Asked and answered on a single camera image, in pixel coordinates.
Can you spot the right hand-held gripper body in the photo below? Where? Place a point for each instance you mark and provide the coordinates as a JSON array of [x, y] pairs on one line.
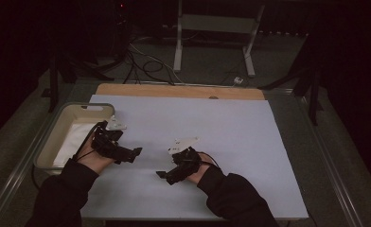
[[185, 160]]

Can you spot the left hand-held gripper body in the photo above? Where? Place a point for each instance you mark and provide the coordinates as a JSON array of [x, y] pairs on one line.
[[106, 145]]

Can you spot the white cloth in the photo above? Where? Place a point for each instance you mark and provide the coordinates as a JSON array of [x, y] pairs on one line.
[[71, 142]]

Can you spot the beige plastic basket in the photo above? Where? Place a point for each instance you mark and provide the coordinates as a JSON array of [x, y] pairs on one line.
[[58, 126]]

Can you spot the person's left hand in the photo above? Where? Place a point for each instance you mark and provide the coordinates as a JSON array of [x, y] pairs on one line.
[[93, 160]]

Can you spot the person's right hand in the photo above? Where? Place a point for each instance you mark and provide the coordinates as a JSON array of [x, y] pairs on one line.
[[202, 171]]

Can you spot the pale blue table mat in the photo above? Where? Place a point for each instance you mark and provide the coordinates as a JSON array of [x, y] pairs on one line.
[[212, 132]]

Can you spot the wooden table board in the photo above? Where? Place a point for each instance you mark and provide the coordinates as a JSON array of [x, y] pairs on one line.
[[174, 91]]

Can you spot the black stand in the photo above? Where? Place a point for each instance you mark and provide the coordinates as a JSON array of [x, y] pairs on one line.
[[53, 82], [313, 91]]

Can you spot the white plug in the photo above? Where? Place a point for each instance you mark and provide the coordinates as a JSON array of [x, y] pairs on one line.
[[238, 80]]

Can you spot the dark equipment with red light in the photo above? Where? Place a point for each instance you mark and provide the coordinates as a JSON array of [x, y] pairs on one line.
[[121, 22]]

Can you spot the grey metal stand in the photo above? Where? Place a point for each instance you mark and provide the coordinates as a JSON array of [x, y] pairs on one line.
[[216, 23]]

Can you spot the grey metal table frame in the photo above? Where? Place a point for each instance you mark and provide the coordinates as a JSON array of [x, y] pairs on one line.
[[339, 186]]

